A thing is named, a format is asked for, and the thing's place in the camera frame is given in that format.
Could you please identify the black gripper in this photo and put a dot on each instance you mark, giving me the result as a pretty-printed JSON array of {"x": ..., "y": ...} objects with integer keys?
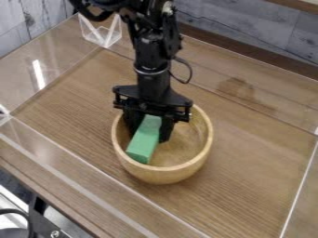
[{"x": 153, "y": 97}]

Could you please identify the green rectangular stick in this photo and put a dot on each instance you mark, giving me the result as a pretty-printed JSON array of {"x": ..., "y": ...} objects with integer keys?
[{"x": 145, "y": 139}]

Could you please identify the wooden bowl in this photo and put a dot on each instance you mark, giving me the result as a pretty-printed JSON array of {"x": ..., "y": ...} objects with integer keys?
[{"x": 178, "y": 158}]

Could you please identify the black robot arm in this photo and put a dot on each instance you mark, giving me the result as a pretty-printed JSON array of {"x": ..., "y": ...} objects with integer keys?
[{"x": 157, "y": 42}]

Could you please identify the clear acrylic corner bracket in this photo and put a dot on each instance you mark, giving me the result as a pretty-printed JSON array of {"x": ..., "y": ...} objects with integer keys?
[{"x": 104, "y": 36}]

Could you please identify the black table leg bracket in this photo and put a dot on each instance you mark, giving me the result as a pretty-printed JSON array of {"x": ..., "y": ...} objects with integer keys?
[{"x": 46, "y": 228}]

